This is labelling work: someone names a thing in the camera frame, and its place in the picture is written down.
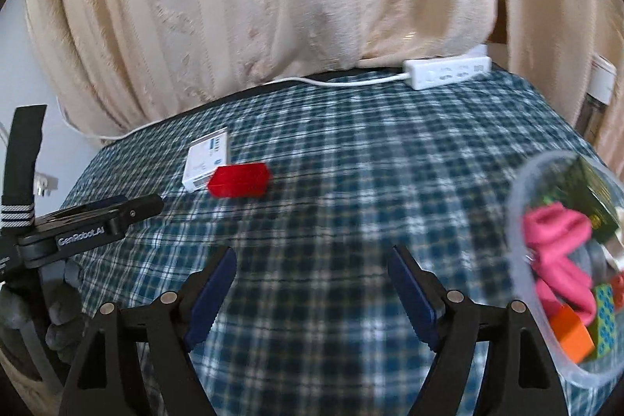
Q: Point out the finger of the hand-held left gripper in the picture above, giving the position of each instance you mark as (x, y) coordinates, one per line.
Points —
(83, 211)
(141, 207)

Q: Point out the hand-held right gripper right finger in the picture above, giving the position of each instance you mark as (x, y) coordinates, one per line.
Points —
(412, 294)

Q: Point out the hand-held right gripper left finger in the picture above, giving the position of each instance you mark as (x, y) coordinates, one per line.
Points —
(214, 294)

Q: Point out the red building block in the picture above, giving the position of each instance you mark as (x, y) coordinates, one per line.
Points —
(239, 179)

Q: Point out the clear plastic bowl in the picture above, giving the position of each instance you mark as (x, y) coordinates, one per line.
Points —
(516, 250)

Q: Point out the green building block blue dots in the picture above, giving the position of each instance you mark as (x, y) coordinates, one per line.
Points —
(604, 318)

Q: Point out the person's left hand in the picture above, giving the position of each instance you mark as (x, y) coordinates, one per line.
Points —
(63, 309)

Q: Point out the white card box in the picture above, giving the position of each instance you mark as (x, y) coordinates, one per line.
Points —
(204, 162)

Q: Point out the blue plaid tablecloth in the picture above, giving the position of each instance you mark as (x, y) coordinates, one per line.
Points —
(341, 177)

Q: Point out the pink foam piece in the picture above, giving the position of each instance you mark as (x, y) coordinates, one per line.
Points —
(555, 226)

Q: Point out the dark green box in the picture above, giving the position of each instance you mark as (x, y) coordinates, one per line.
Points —
(590, 187)

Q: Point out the white power strip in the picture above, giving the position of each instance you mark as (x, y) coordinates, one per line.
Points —
(443, 72)

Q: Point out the wide cream patterned curtain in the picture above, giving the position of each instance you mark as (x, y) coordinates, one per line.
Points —
(243, 6)

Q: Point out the white tower heater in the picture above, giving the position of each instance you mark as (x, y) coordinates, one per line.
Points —
(602, 77)

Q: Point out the cream textured curtain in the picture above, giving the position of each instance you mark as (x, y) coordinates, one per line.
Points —
(551, 6)

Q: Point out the white wall plug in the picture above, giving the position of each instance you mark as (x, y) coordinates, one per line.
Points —
(46, 184)

